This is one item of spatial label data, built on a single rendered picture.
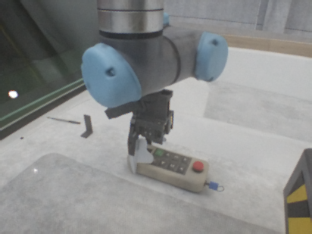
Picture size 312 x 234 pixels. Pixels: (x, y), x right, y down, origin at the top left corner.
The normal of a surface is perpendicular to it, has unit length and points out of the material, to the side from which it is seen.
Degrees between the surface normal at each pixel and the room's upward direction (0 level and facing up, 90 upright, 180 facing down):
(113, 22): 90
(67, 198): 0
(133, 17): 91
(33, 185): 0
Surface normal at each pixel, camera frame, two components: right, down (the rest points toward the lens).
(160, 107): -0.40, 0.48
